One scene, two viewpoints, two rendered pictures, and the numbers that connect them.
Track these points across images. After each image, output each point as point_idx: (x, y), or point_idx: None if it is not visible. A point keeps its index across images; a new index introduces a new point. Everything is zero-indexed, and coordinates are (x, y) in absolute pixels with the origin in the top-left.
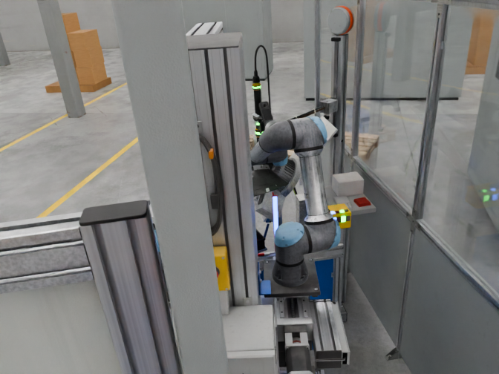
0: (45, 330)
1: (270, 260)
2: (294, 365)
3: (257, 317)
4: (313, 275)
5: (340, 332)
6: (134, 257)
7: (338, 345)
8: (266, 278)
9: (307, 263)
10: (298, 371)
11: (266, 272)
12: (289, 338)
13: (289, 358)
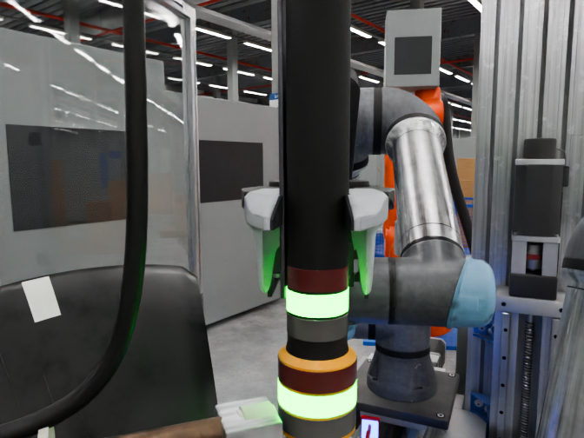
0: None
1: (431, 415)
2: (435, 341)
3: None
4: (360, 374)
5: (357, 368)
6: None
7: (370, 355)
8: (448, 390)
9: (358, 392)
10: (432, 338)
11: (446, 398)
12: (433, 357)
13: (438, 348)
